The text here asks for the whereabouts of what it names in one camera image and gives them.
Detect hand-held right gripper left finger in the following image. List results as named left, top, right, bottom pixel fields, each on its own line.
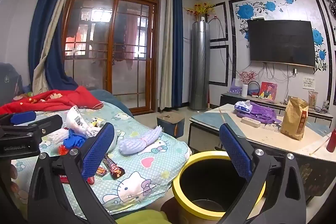
left=28, top=122, right=117, bottom=224

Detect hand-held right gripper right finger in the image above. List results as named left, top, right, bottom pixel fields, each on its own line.
left=219, top=123, right=307, bottom=224

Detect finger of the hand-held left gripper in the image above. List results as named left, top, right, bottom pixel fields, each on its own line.
left=0, top=111, right=37, bottom=127
left=0, top=114, right=63, bottom=140

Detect white foam fruit net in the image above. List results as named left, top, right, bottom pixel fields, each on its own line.
left=46, top=128, right=70, bottom=143

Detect dark chocolate bar wrapper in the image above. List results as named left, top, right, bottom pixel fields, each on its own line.
left=103, top=154, right=126, bottom=180

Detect white plastic bag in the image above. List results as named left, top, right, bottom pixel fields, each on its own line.
left=66, top=105, right=91, bottom=132

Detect lavender foam fruit net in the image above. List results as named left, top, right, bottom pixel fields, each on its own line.
left=118, top=126, right=163, bottom=156

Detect yellow rimmed black trash bin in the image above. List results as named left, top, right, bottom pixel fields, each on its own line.
left=172, top=151, right=266, bottom=222

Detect person's left hand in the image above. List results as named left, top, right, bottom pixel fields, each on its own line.
left=9, top=164, right=18, bottom=186

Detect red floral blanket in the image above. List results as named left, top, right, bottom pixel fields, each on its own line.
left=0, top=86, right=103, bottom=115

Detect white power strip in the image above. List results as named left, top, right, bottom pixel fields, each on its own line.
left=241, top=116, right=261, bottom=128

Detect marble top coffee table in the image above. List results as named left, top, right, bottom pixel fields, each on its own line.
left=188, top=103, right=336, bottom=197

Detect dark grey bag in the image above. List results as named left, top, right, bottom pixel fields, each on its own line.
left=0, top=63, right=23, bottom=106

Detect white blue tissue pack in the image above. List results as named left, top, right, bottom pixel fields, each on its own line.
left=234, top=100, right=253, bottom=112

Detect purple cloth bag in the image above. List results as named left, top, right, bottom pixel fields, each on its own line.
left=234, top=105, right=282, bottom=125

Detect cartoon cat printed blanket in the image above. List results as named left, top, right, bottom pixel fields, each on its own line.
left=10, top=101, right=192, bottom=215

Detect blue denim sofa cover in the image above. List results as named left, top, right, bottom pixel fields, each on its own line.
left=91, top=90, right=134, bottom=118

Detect white vase red flowers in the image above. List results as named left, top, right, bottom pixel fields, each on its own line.
left=238, top=70, right=259, bottom=98

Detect purple gift box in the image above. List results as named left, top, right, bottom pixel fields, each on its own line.
left=230, top=78, right=243, bottom=94

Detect brown paper bag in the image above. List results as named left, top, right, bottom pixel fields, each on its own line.
left=280, top=97, right=310, bottom=141

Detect round blue ornament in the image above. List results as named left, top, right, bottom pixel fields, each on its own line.
left=248, top=81, right=261, bottom=97

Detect colourful painting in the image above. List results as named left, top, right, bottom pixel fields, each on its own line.
left=259, top=81, right=278, bottom=101

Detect blue box stool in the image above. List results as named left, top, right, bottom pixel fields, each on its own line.
left=157, top=112, right=185, bottom=138

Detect thin wooden stick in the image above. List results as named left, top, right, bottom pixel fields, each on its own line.
left=309, top=133, right=332, bottom=156

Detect grey standing air conditioner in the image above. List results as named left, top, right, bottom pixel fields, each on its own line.
left=189, top=20, right=211, bottom=110

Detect clear snack packet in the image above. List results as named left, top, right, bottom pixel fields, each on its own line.
left=308, top=90, right=319, bottom=108

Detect wooden glass sliding door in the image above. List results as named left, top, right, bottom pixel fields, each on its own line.
left=61, top=0, right=161, bottom=113

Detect red bottle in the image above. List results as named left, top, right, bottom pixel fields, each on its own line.
left=326, top=128, right=336, bottom=153

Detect wide blue curtain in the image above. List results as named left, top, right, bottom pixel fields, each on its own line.
left=28, top=0, right=79, bottom=90

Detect narrow beige curtain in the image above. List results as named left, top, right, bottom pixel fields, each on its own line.
left=157, top=0, right=174, bottom=110

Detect black television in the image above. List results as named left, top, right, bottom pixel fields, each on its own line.
left=247, top=19, right=316, bottom=68

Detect narrow blue curtain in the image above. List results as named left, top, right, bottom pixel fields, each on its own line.
left=171, top=0, right=184, bottom=109

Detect yellow artificial flowers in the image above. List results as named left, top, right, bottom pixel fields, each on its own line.
left=184, top=1, right=217, bottom=20

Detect white wall note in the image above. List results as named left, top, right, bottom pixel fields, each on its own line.
left=302, top=76, right=315, bottom=90

